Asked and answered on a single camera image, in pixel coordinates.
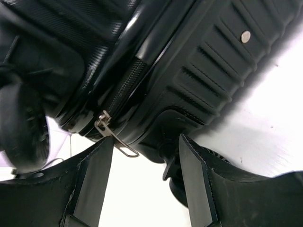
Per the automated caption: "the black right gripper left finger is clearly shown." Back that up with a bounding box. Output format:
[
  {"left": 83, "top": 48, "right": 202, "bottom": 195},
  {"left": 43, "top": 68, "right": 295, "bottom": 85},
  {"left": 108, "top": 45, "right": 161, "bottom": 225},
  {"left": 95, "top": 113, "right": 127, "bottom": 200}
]
[{"left": 0, "top": 137, "right": 113, "bottom": 227}]

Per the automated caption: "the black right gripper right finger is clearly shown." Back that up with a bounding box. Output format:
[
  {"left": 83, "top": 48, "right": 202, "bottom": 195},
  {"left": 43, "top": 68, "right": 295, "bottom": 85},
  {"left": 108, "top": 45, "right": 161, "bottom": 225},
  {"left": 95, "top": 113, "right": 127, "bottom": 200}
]
[{"left": 179, "top": 135, "right": 303, "bottom": 227}]

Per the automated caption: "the silver zipper pull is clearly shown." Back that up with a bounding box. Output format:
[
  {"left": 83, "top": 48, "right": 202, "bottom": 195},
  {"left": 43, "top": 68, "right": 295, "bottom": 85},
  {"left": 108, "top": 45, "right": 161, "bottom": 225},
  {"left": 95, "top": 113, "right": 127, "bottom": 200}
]
[{"left": 94, "top": 110, "right": 140, "bottom": 158}]

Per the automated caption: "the black hard-shell suitcase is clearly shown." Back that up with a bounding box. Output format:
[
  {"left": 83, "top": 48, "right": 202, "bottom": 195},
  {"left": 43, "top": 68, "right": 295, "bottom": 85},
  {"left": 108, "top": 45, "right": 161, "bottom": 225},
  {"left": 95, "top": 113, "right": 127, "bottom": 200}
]
[{"left": 0, "top": 0, "right": 303, "bottom": 205}]

